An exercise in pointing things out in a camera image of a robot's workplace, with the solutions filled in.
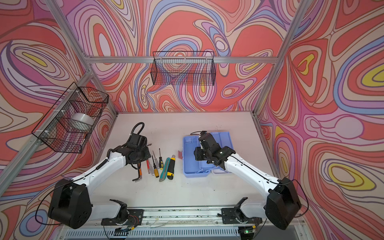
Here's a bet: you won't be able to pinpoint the small silver screwdriver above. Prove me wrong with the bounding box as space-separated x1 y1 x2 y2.
153 152 160 169

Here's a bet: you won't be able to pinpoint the white blue plastic tool box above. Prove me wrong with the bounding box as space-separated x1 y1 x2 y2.
182 131 235 178

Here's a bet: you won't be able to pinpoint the black yellow small screwdriver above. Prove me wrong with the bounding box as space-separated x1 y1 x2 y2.
159 148 164 170

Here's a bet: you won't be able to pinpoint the red handled pliers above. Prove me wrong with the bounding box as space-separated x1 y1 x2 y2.
146 160 151 174

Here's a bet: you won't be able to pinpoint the yellow black utility knife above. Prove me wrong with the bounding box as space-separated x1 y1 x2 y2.
167 155 176 180

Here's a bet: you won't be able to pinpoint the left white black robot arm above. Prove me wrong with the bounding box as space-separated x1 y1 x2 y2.
48 122 151 229

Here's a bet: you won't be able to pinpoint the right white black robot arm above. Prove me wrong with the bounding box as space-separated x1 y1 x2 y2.
194 131 302 230

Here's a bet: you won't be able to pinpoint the grey duct tape roll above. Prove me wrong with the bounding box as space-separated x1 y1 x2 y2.
71 113 95 126

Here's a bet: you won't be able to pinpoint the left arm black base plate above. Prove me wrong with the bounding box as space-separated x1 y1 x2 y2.
101 209 144 227

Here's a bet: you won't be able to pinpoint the aluminium mounting rail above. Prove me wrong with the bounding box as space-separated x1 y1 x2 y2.
59 205 307 229

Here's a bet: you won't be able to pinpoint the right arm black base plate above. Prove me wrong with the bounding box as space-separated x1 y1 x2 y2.
217 208 263 226

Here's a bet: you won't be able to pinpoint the black wire basket left wall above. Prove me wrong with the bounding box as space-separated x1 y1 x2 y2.
32 83 109 154

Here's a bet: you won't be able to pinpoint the black wire basket wall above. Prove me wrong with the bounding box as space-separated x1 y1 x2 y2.
32 83 109 154
151 51 217 86

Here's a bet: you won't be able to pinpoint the black wire basket back wall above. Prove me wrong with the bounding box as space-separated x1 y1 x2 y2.
151 51 217 86

